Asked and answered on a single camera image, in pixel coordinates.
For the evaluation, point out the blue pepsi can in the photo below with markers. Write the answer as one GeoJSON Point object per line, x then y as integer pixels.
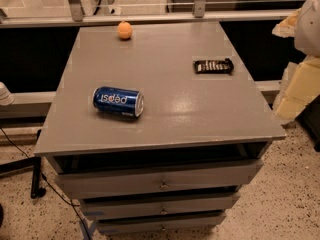
{"type": "Point", "coordinates": [118, 101]}

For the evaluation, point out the metal railing frame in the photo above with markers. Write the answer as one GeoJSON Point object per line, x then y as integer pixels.
{"type": "Point", "coordinates": [60, 13]}

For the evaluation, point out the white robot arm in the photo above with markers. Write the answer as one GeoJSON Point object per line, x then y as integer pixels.
{"type": "Point", "coordinates": [307, 35]}

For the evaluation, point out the black rxbar chocolate bar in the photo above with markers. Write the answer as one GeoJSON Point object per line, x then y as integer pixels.
{"type": "Point", "coordinates": [213, 66]}

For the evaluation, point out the middle grey drawer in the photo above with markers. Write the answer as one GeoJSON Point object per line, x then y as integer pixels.
{"type": "Point", "coordinates": [166, 206]}

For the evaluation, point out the grey drawer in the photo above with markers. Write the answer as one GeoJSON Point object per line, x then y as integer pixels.
{"type": "Point", "coordinates": [96, 185]}
{"type": "Point", "coordinates": [166, 206]}
{"type": "Point", "coordinates": [160, 222]}

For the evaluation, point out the grey drawer cabinet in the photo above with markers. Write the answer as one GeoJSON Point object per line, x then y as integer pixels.
{"type": "Point", "coordinates": [189, 120]}

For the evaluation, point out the small orange fruit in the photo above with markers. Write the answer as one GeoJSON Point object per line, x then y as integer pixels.
{"type": "Point", "coordinates": [124, 30]}

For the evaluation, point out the white cylinder at left edge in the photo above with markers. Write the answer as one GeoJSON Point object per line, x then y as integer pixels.
{"type": "Point", "coordinates": [6, 97]}

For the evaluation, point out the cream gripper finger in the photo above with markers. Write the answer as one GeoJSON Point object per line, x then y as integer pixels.
{"type": "Point", "coordinates": [287, 27]}
{"type": "Point", "coordinates": [299, 86]}

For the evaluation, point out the top grey drawer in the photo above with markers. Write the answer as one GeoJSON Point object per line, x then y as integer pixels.
{"type": "Point", "coordinates": [96, 185]}

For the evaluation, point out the bottom grey drawer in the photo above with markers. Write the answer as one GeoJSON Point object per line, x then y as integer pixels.
{"type": "Point", "coordinates": [160, 222]}

